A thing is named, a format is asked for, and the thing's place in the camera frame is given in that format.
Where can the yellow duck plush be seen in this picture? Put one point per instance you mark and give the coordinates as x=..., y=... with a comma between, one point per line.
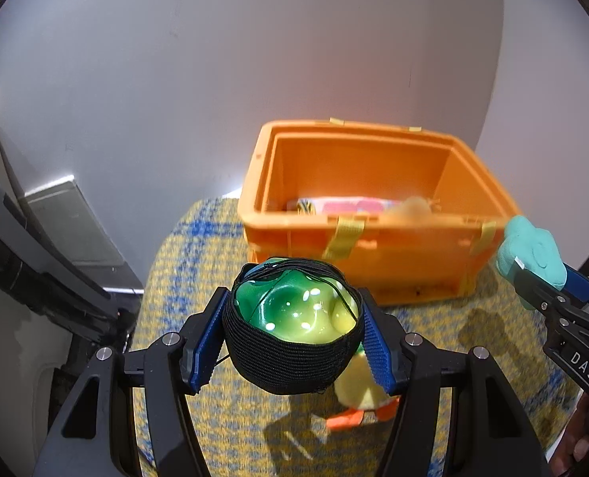
x=361, y=397

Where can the cream armchair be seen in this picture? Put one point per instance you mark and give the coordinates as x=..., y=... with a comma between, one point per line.
x=16, y=382

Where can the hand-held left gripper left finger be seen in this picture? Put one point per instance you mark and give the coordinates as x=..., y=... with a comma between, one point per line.
x=207, y=353

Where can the black net pouch green toy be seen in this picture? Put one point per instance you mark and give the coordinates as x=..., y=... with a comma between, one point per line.
x=294, y=333

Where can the white flat panel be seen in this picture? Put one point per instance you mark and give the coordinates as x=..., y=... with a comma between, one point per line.
x=71, y=228

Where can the person's right hand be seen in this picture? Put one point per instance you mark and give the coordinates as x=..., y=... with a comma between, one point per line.
x=580, y=449

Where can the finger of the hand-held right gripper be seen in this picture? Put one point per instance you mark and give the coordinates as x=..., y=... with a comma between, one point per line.
x=580, y=285
x=530, y=285

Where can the black folding frame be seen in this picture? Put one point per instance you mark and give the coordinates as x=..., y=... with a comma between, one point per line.
x=36, y=268

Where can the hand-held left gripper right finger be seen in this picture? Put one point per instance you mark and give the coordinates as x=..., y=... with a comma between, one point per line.
x=376, y=353

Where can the orange plastic crate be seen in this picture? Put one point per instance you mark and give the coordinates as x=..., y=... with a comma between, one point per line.
x=373, y=174

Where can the teal plush toy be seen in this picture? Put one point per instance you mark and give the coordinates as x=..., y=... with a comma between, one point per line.
x=532, y=256

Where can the yellow blue checked blanket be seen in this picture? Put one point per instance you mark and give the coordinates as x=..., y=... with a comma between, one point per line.
x=185, y=268

